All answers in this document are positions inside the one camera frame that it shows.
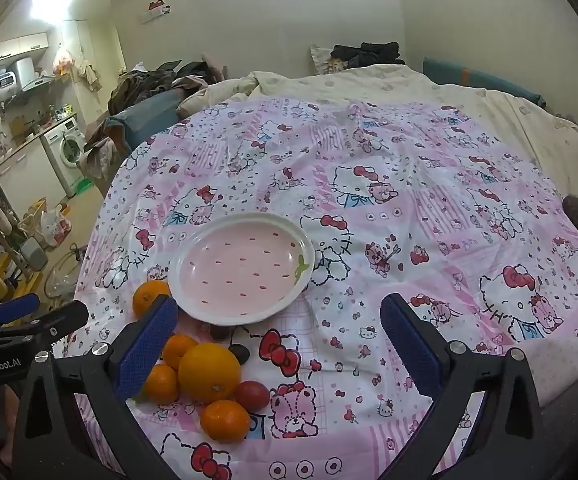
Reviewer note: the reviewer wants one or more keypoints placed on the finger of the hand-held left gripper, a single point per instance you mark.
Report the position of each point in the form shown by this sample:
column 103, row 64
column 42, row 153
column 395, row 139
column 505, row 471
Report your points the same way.
column 59, row 322
column 16, row 307

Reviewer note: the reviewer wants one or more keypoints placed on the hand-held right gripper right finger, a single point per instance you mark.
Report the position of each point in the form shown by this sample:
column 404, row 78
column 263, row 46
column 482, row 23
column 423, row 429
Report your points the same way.
column 409, row 345

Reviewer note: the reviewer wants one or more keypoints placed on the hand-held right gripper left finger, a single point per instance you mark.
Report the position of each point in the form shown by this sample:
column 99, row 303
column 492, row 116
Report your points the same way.
column 146, row 347

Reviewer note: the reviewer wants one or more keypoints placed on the small orange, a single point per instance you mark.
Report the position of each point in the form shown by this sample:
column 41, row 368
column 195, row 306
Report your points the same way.
column 225, row 420
column 148, row 296
column 161, row 385
column 181, row 349

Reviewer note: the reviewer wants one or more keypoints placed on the large orange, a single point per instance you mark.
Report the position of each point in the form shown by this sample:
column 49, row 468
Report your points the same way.
column 209, row 372

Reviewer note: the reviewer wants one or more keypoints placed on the dark red plum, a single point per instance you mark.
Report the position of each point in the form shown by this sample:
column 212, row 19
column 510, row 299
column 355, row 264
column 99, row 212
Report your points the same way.
column 219, row 332

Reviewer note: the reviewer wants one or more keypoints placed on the pink strawberry-print plate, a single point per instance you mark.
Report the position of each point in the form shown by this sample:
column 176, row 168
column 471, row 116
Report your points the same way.
column 241, row 267

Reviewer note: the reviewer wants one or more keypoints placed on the white plastic bag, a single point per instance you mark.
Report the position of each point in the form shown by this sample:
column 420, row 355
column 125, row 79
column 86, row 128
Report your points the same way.
column 55, row 227

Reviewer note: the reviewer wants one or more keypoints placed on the pink cartoon printed blanket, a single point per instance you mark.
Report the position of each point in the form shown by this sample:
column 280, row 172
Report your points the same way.
column 419, row 185

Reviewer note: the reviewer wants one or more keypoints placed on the pink cloth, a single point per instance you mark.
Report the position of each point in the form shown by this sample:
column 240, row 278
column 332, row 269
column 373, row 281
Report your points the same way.
column 569, row 365

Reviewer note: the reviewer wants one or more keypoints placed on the white washing machine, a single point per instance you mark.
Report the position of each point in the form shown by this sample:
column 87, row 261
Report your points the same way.
column 64, row 150

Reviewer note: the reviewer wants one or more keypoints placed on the teal cushion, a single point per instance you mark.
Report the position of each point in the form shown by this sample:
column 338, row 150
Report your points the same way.
column 144, row 110

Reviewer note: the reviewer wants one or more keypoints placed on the hanging orange plastic bag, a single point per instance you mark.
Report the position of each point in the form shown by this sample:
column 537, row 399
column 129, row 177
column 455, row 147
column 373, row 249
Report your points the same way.
column 63, row 64

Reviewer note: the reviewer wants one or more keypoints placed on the pile of clothes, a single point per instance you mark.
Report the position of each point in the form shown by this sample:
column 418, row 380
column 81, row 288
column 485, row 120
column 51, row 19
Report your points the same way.
column 144, row 80

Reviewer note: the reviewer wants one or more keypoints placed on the cream duvet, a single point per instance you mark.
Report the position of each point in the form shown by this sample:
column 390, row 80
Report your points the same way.
column 369, row 85

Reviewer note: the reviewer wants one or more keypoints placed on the teal pillow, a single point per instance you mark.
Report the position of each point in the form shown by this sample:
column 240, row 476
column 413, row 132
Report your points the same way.
column 479, row 80

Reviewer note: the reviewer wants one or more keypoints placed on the dark folded clothes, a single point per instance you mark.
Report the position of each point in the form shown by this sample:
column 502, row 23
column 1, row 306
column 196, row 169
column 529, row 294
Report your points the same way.
column 369, row 53

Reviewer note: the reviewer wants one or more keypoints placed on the printed pillow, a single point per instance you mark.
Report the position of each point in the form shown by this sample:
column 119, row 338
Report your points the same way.
column 325, row 62

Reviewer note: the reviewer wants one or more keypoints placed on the white wall cabinet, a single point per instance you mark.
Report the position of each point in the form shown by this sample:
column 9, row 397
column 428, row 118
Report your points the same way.
column 19, row 47

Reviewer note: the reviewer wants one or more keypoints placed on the wall decoration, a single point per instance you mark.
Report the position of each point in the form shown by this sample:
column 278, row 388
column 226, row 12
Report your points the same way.
column 158, row 9

